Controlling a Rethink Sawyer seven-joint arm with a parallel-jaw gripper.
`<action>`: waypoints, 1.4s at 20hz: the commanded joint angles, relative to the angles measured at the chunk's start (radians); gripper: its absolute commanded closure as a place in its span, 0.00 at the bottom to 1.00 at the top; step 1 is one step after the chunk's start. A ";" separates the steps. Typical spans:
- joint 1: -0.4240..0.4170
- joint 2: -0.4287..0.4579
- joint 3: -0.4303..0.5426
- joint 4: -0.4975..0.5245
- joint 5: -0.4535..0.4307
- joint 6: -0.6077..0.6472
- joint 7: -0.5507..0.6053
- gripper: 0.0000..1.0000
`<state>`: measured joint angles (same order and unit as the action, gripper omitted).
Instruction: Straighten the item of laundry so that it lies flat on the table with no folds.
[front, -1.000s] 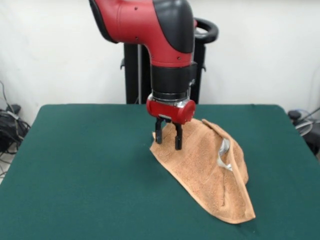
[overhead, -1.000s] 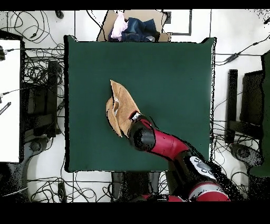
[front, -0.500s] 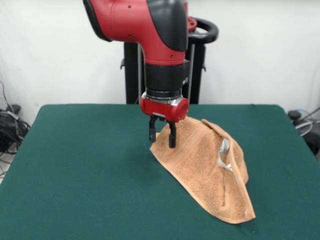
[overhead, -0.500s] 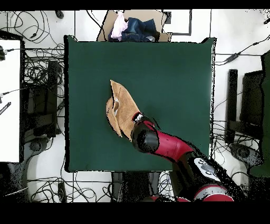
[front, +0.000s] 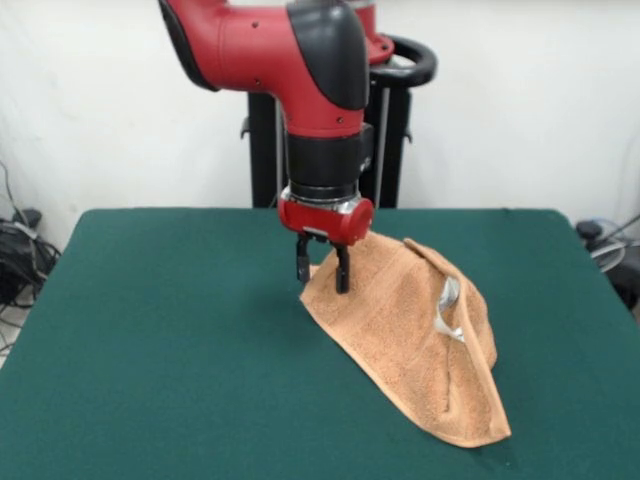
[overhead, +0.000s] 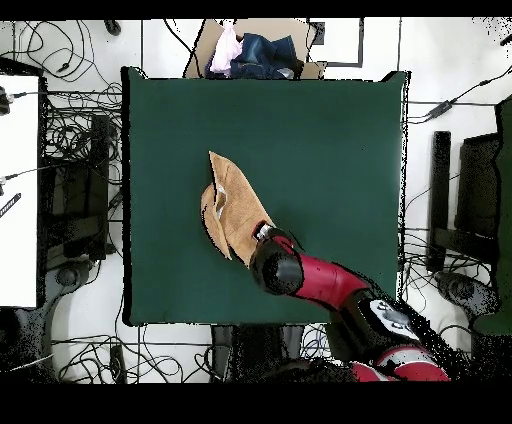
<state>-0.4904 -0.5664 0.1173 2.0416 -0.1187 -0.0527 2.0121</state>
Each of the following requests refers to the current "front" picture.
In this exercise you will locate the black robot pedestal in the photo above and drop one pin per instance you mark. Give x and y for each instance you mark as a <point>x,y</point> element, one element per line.
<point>397,165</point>

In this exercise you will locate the tan terry towel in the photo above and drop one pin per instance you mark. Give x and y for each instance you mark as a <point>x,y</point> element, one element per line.
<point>400,325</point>

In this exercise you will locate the small black device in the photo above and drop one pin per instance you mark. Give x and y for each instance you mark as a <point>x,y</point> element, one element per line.
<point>31,216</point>
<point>589,229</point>

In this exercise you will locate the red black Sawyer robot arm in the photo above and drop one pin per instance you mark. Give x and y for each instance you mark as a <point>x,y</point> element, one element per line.
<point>280,55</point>

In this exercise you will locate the black floor object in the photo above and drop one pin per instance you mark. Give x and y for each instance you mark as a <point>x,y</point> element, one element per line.
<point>627,285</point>

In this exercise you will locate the red robot base flange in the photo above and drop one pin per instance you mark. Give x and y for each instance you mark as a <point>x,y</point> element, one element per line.
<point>380,47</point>

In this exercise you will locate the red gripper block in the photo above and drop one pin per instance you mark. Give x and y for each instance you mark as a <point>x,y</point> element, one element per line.
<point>325,222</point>

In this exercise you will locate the dark green table cloth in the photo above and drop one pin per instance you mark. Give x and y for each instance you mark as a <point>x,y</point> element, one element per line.
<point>150,350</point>

